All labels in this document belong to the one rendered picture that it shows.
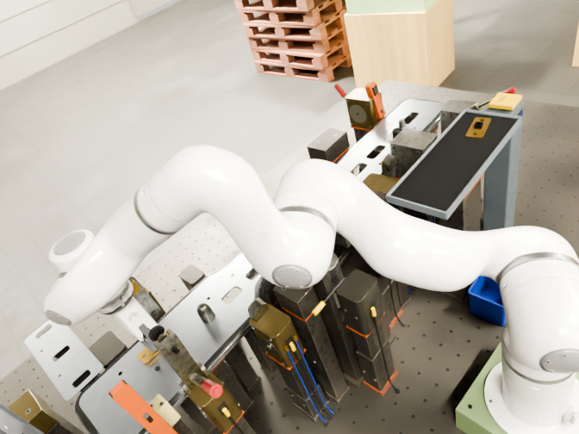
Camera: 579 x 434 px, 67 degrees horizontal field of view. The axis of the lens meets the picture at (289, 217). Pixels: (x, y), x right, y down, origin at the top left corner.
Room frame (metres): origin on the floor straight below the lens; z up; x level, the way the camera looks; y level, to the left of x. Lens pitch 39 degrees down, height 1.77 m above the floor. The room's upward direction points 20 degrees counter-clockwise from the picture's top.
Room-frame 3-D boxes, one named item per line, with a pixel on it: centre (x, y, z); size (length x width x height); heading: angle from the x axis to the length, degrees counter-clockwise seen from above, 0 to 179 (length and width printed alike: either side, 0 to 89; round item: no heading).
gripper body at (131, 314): (0.67, 0.39, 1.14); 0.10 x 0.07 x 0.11; 36
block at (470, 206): (0.76, -0.40, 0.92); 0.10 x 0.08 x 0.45; 126
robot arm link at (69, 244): (0.66, 0.39, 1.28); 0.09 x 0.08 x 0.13; 157
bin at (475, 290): (0.66, -0.44, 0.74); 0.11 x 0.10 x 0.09; 126
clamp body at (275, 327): (0.56, 0.10, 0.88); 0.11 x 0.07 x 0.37; 36
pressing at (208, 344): (0.91, -0.03, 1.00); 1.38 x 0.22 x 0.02; 126
